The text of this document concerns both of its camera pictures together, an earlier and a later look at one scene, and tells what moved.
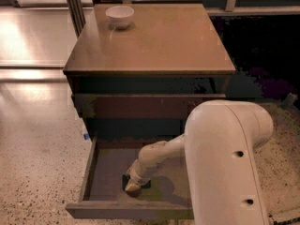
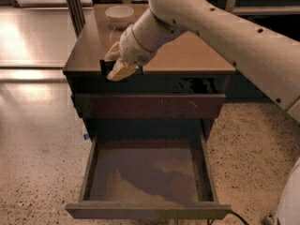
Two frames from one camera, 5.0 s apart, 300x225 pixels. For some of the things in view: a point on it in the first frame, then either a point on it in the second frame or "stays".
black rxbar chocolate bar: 127,177 -> 107,67
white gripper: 136,176 -> 135,49
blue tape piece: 86,136 stays
